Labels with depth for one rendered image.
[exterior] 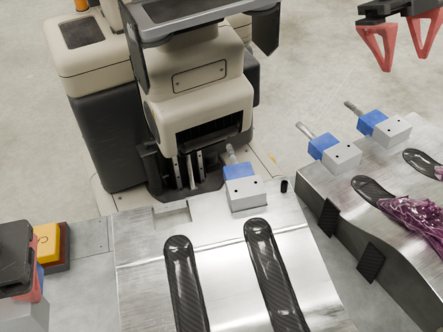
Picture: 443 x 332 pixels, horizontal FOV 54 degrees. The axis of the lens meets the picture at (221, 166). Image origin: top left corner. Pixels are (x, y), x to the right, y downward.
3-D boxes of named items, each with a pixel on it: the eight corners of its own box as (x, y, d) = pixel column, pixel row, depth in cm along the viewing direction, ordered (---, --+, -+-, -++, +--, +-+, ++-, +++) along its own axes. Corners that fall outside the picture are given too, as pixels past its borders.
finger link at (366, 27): (430, 64, 62) (426, -4, 59) (390, 79, 61) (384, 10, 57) (396, 60, 68) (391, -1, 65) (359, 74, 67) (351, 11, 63)
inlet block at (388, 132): (332, 118, 82) (336, 95, 78) (353, 108, 83) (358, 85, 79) (383, 160, 74) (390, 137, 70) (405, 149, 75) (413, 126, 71)
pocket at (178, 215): (155, 219, 65) (150, 204, 62) (189, 211, 65) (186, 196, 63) (159, 244, 62) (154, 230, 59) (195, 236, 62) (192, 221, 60)
